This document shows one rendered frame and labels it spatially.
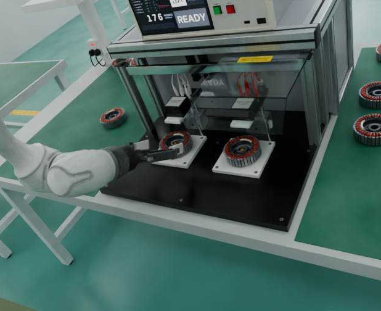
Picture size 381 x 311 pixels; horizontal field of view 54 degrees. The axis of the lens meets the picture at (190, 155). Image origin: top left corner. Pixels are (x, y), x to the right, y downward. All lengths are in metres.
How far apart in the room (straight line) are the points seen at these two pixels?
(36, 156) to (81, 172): 0.16
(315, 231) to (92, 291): 1.38
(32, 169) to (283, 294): 1.17
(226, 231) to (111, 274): 1.17
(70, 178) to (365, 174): 0.75
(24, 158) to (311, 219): 0.72
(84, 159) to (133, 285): 1.16
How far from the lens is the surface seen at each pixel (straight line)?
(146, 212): 1.15
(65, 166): 0.89
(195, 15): 1.11
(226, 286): 1.81
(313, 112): 1.08
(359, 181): 1.07
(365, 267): 0.93
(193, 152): 1.22
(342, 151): 1.16
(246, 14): 1.04
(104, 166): 0.94
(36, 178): 1.01
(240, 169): 1.11
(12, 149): 0.99
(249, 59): 1.02
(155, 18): 1.18
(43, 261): 2.41
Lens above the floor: 1.52
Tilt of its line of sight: 37 degrees down
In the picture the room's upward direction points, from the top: 21 degrees counter-clockwise
